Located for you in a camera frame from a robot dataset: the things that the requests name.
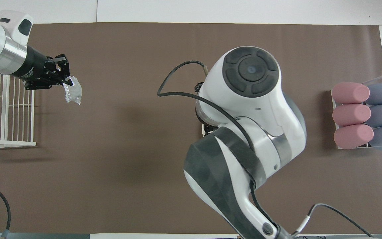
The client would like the white wire dish rack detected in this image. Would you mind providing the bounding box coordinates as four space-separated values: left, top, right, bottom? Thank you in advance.
0 74 36 149

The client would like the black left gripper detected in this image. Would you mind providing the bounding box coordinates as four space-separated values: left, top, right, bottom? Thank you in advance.
12 46 74 91

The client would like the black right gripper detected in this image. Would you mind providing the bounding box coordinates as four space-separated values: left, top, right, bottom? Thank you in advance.
200 123 219 135

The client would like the brown table mat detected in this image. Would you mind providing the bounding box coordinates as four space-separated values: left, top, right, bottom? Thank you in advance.
0 22 382 234

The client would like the pink cup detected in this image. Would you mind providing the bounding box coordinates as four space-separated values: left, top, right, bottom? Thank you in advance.
334 124 374 150
331 82 370 104
332 104 372 127

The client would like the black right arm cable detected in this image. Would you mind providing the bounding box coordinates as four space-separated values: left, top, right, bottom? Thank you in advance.
157 61 374 239

